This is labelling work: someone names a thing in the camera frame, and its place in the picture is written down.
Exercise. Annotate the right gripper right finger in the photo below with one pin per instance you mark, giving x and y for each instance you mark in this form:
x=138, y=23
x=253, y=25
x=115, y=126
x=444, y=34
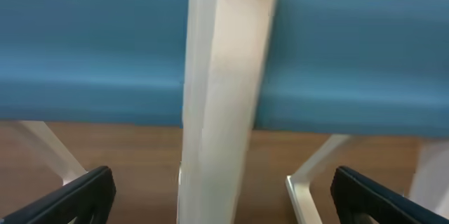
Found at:
x=365, y=199

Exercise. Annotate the white pipette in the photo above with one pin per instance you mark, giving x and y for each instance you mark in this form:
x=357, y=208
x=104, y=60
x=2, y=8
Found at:
x=224, y=94

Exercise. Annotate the white and blue stand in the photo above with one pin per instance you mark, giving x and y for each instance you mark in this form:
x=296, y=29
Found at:
x=87, y=41

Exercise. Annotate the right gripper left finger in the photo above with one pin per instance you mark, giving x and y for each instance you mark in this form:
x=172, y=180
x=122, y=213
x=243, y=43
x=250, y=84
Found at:
x=80, y=199

